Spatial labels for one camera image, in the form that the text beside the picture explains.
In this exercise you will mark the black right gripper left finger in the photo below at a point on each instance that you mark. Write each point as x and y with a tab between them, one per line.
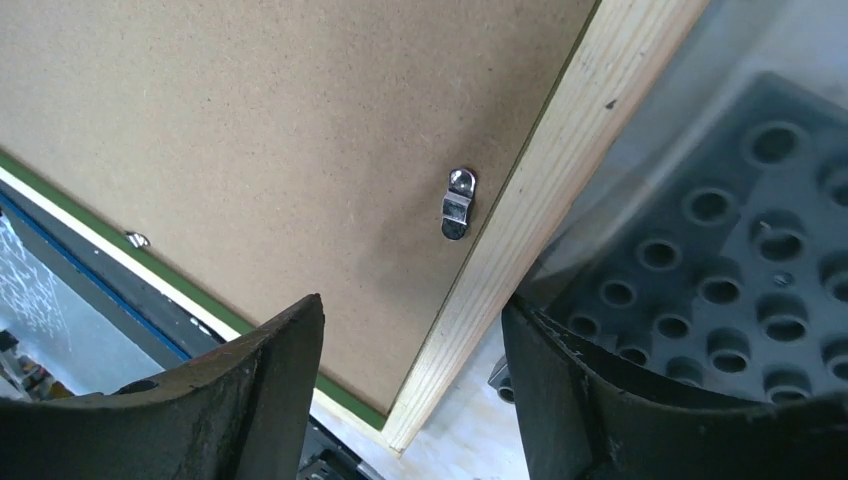
239	411

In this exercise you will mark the green wooden picture frame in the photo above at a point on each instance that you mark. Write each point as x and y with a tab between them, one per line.
617	56

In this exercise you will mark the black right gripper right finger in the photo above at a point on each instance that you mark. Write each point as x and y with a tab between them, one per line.
585	413

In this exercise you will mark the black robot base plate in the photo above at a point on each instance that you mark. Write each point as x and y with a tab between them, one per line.
74	321

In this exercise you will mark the grey studded baseplate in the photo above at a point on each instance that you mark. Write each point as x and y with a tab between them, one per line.
732	275

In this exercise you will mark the metal frame turn clip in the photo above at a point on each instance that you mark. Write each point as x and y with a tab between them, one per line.
137	240
457	203

